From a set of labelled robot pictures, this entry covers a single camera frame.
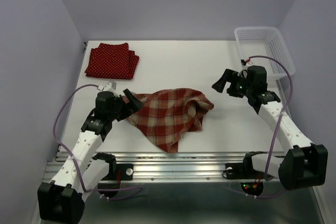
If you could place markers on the red plaid skirt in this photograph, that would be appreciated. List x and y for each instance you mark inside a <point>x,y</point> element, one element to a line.
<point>168,114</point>

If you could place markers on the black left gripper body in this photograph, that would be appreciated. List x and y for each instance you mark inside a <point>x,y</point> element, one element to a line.
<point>121,110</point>

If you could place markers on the white plastic basket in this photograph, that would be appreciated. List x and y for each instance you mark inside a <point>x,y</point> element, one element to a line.
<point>268,44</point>

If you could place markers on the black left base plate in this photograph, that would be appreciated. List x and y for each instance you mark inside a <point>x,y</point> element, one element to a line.
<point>120,172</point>

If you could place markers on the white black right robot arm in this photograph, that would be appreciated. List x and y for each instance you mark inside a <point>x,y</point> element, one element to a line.
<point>304,163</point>

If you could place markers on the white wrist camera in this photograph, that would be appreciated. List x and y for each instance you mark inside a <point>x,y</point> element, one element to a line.
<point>110,86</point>
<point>246,63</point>

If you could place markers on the red polka dot skirt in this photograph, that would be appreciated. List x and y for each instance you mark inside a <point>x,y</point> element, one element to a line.
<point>115,62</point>

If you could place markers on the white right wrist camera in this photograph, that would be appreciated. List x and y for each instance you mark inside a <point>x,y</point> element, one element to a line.
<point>246,63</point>

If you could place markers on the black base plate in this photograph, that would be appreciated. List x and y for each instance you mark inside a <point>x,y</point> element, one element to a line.
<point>242,171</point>
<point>120,172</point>

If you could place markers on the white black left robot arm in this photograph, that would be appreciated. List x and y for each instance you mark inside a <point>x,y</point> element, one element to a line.
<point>63,198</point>

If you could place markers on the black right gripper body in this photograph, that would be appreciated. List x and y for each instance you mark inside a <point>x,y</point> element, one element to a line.
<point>239,86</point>

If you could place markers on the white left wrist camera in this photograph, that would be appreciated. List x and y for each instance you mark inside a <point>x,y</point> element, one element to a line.
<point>110,86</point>

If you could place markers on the aluminium mounting rail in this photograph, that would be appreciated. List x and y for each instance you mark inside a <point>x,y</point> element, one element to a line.
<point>179,167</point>

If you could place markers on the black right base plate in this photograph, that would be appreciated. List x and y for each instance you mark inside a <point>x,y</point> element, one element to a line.
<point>242,171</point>

